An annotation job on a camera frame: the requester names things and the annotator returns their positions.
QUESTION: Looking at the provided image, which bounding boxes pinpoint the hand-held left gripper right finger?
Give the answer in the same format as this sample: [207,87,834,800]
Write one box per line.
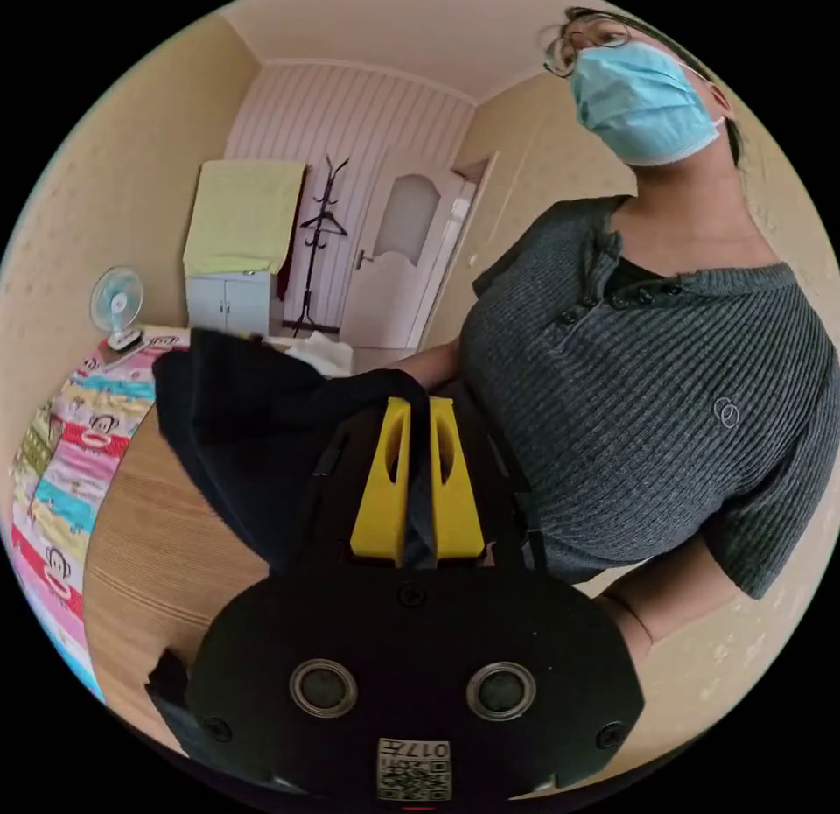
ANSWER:
[429,396,487,562]

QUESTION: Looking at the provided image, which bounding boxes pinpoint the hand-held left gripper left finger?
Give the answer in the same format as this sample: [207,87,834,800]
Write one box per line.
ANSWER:
[349,396,412,560]

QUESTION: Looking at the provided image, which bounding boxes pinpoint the black pants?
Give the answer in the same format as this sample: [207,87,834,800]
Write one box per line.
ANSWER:
[145,327,475,760]

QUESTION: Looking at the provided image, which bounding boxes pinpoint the person's left forearm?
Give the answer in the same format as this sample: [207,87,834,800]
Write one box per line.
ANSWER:
[593,587,659,674]

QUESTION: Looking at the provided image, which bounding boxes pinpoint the person's right forearm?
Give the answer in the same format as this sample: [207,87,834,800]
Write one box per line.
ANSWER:
[387,343,465,395]

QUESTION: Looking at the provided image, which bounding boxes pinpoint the pile of clothes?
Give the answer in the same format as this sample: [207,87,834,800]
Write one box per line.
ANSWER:
[283,331,355,377]

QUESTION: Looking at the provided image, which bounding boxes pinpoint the person's body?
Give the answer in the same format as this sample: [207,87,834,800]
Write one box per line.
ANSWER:
[430,6,840,602]

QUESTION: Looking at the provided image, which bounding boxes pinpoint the white door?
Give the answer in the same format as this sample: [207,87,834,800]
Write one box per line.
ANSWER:
[339,146,479,354]

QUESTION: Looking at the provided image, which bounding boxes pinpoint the dark red hanging garment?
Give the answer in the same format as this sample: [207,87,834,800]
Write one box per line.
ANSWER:
[274,167,308,303]

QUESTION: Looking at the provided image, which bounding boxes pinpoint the black coat stand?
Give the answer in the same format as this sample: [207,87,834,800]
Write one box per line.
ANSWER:
[290,155,351,338]

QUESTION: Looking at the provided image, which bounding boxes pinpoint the white cupboard with green cloth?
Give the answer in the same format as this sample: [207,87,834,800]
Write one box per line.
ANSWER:
[182,159,308,337]

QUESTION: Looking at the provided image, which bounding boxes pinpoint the small white table fan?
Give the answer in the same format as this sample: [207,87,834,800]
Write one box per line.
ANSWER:
[89,265,145,354]

